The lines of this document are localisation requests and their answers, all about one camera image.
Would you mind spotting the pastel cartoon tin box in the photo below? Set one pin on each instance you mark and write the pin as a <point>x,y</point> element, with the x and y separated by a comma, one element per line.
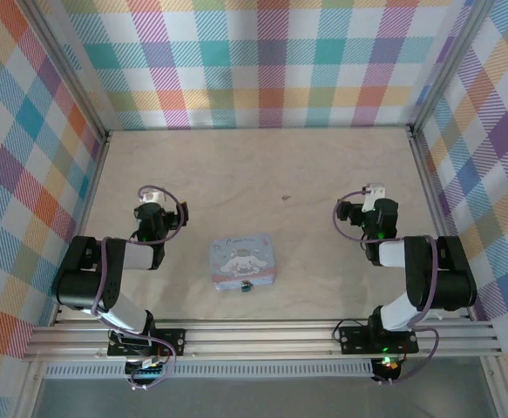
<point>242,257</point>

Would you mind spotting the small blue padlock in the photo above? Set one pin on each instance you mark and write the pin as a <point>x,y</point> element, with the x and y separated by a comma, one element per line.
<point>245,286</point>

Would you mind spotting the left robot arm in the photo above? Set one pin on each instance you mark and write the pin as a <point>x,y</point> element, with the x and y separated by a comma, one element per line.
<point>83,278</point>

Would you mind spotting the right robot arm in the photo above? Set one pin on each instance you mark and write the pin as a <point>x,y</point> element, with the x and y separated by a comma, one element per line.
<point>454,278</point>

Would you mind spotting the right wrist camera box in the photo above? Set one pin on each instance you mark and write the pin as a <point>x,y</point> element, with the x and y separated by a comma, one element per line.
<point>373,193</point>

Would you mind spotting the aluminium side rail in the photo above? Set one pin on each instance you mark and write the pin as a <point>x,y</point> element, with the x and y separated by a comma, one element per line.
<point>430,187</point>
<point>93,187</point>

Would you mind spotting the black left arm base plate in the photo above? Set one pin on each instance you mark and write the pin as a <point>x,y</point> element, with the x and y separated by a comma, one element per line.
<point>175,341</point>

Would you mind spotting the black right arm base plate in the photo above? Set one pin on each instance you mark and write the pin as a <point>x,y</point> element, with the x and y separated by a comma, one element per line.
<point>351,339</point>

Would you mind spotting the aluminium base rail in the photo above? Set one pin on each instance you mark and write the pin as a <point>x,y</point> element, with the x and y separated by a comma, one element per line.
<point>258,341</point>

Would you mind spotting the aluminium frame post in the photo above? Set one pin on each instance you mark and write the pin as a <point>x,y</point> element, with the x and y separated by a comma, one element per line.
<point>66,65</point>
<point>454,61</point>

